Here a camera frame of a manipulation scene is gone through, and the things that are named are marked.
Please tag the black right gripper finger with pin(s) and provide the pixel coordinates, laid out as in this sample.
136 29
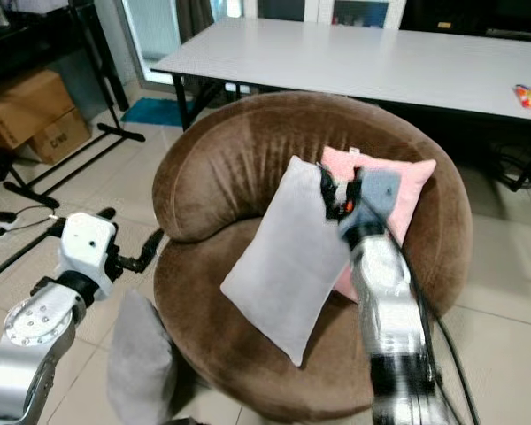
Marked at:
327 186
356 177

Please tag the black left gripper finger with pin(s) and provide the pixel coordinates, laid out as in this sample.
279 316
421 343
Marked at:
105 213
150 246

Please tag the pink square pillow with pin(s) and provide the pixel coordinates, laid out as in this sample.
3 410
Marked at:
411 181

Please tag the grey square pillow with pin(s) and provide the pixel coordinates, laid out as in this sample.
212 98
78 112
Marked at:
142 363
288 257

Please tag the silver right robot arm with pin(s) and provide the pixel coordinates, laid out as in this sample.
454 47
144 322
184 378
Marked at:
394 328

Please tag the blue floor mat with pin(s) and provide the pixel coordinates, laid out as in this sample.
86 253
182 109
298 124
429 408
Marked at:
155 111

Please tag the brown round velvet sofa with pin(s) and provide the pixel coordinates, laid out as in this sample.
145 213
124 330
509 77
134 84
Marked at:
239 372

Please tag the small printed cardboard box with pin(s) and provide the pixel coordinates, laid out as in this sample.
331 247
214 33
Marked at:
62 137

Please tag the white power strip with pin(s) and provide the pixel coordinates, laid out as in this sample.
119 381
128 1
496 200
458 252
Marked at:
4 221

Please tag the long white table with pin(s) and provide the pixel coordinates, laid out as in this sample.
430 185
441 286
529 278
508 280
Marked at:
354 66

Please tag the large plain cardboard box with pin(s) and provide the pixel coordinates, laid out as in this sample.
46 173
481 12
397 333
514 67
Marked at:
26 104

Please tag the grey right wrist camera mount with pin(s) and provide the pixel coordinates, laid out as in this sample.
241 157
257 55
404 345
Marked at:
376 199

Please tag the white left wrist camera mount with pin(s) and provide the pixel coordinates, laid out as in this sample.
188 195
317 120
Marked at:
88 248

